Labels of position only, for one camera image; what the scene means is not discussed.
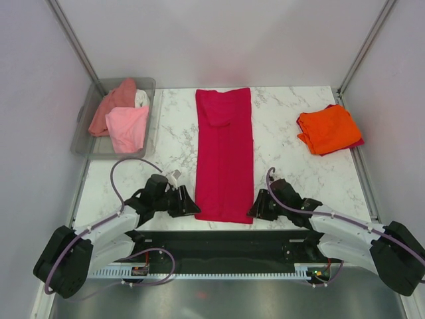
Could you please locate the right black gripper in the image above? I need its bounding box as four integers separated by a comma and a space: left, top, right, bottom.
246, 189, 289, 221

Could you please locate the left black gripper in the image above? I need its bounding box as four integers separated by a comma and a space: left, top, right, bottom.
153, 185, 201, 218

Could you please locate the magenta t shirt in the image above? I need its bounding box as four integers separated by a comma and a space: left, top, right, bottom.
195, 88, 254, 225
325, 104, 365, 154

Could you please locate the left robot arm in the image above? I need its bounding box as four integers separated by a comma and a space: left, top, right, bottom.
33, 174, 201, 299

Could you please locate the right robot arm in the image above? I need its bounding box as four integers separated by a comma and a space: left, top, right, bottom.
247, 179, 424, 296

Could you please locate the light pink t shirt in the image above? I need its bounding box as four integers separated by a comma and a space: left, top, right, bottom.
106, 106, 149, 154

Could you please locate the orange folded t shirt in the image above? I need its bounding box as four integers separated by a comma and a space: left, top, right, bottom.
296, 104, 365, 156

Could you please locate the clear plastic bin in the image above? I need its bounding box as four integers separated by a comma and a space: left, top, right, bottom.
70, 77, 161, 160

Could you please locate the folded magenta t shirt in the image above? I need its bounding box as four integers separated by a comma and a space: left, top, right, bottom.
325, 104, 365, 154

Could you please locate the white t shirt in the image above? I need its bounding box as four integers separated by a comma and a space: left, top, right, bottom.
134, 89, 150, 108

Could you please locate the dusty rose t shirt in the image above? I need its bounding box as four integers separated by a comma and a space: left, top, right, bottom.
88, 78, 137, 137

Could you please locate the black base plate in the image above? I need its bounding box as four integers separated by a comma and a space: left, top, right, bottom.
119, 230, 328, 273

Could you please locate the white slotted cable duct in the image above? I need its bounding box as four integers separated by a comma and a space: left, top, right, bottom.
88, 263, 311, 280

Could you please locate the right aluminium frame post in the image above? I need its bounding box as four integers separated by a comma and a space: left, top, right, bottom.
333, 0, 398, 100

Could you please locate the aluminium frame post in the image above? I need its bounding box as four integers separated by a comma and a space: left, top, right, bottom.
333, 0, 398, 100
45, 0, 106, 96

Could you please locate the left aluminium frame post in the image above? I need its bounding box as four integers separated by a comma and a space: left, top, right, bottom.
45, 0, 106, 96

